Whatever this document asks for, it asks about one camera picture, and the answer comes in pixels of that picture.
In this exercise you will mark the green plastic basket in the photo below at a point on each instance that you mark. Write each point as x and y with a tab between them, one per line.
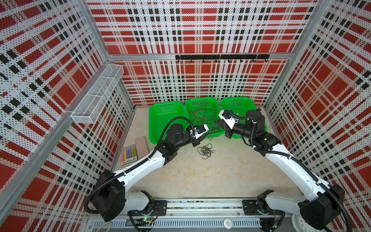
204	111
240	104
160	115

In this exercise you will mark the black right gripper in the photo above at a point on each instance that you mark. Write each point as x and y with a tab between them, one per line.
225	128

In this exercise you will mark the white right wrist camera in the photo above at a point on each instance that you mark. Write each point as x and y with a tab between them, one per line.
230	120

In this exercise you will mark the coloured marker pack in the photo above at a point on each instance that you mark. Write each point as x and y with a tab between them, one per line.
129	155

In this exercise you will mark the left green plastic basket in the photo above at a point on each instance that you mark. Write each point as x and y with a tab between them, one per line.
160	115

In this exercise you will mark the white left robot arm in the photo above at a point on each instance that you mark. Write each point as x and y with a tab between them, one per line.
111	195

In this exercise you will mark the white wire mesh shelf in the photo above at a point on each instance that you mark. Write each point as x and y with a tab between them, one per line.
93	103

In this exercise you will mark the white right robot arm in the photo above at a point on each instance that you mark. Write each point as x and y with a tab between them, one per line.
321	202

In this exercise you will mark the white round clock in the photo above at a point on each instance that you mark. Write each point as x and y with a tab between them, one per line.
300	225

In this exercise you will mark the metal base rail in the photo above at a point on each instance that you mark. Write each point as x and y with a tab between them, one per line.
196	215

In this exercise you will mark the black hook rail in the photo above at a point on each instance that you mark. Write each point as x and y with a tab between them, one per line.
252	57

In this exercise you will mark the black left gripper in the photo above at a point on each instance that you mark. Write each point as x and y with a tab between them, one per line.
197	141

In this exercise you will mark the right green plastic basket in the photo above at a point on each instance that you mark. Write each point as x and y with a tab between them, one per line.
240	104

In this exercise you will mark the pink eraser block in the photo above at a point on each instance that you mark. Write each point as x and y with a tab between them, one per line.
141	147

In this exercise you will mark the middle green plastic basket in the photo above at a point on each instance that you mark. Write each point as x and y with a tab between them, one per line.
204	111

